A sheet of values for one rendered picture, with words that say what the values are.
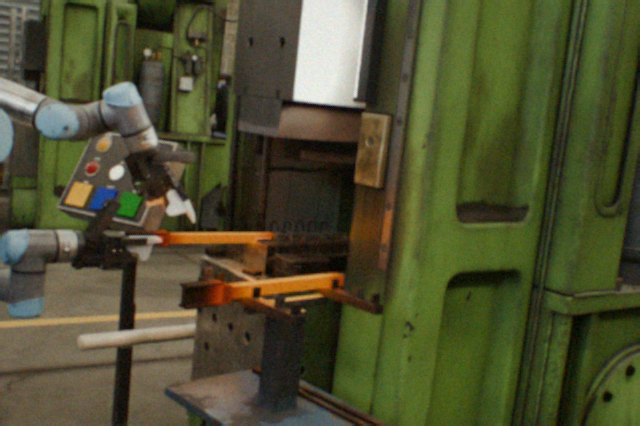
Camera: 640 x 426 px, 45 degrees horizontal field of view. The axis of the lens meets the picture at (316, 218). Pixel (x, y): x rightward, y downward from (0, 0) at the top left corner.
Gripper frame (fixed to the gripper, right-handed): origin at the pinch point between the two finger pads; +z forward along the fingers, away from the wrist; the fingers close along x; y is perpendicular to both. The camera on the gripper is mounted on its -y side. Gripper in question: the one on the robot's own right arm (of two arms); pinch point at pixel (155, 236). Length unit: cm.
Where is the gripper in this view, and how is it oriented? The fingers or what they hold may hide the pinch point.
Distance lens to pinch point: 193.5
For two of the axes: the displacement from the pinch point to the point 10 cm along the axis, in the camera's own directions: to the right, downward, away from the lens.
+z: 8.0, 0.1, 6.0
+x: 5.9, 1.8, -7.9
